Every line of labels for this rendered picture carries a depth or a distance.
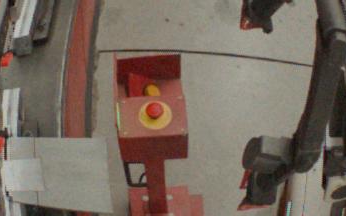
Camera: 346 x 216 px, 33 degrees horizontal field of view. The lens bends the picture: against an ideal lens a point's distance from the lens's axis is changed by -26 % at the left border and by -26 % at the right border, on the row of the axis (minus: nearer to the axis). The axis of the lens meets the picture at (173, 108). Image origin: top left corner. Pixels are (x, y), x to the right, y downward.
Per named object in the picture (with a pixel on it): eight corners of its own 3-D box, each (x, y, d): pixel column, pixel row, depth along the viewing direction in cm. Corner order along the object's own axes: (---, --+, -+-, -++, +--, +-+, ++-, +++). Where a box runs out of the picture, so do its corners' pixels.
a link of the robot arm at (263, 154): (317, 164, 116) (317, 125, 121) (276, 153, 112) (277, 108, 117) (284, 190, 126) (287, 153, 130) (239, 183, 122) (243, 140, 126)
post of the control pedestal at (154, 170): (167, 213, 232) (163, 134, 186) (151, 214, 231) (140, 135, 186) (166, 201, 235) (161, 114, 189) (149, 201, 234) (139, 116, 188)
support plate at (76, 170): (113, 214, 137) (112, 213, 137) (13, 202, 137) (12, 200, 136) (106, 140, 147) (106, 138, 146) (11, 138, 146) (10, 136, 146)
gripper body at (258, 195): (246, 203, 129) (267, 188, 123) (251, 159, 135) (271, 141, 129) (270, 206, 131) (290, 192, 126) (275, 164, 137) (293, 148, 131)
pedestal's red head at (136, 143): (188, 158, 182) (189, 119, 167) (121, 162, 182) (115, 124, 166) (181, 87, 193) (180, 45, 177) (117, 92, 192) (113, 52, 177)
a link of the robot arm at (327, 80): (354, 42, 83) (340, -7, 88) (326, 36, 83) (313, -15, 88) (315, 175, 119) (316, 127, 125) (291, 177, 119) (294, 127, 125)
